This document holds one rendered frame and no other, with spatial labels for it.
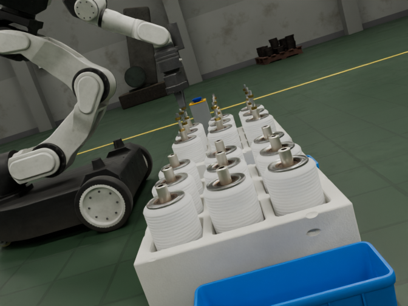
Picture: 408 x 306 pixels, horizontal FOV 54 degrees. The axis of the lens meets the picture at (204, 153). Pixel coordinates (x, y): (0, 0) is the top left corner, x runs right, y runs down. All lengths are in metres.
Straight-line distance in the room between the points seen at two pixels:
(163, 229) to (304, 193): 0.26
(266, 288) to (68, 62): 1.19
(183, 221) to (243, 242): 0.11
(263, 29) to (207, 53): 1.27
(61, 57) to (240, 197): 1.10
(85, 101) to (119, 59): 7.44
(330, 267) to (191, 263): 0.23
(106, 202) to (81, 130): 0.34
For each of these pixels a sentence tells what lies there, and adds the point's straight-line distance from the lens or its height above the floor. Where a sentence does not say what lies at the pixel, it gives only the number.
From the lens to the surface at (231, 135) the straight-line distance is 1.23.
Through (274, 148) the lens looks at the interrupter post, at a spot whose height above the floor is 0.26.
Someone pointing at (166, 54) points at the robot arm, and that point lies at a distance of 1.44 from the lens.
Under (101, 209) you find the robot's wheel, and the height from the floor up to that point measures 0.09.
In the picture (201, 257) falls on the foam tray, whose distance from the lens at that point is 0.72.
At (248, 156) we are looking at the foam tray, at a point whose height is 0.16.
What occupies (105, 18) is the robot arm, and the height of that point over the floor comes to 0.70.
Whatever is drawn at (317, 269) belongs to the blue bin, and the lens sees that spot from 0.72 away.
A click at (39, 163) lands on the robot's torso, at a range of 1.69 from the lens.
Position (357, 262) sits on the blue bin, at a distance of 0.73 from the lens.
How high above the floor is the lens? 0.48
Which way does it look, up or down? 13 degrees down
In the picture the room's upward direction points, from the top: 18 degrees counter-clockwise
